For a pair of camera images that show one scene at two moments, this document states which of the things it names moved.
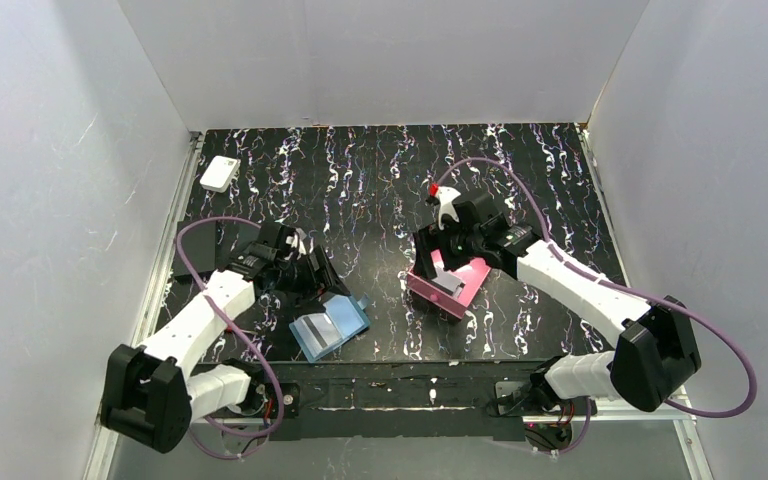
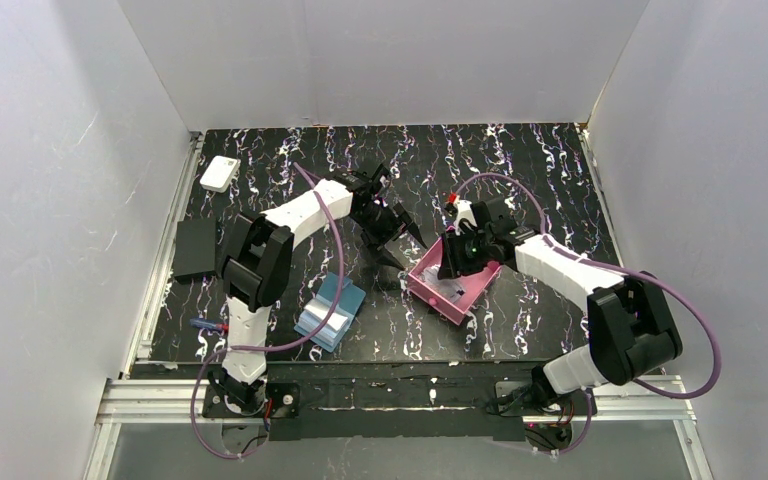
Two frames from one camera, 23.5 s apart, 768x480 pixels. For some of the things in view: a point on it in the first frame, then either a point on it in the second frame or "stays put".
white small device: [219, 173] stays put
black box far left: [199, 247] stays put
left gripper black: [317, 266] -> [389, 225]
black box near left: [237, 238] stays put
